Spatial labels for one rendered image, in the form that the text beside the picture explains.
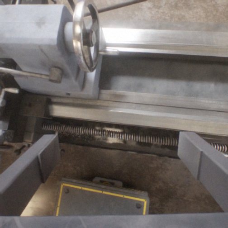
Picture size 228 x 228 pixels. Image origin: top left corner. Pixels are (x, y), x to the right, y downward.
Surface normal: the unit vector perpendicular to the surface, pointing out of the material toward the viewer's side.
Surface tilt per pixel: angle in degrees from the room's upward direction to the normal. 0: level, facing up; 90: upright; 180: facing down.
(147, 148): 0
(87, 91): 0
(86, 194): 0
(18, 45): 60
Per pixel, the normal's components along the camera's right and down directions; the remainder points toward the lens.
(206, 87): -0.22, -0.04
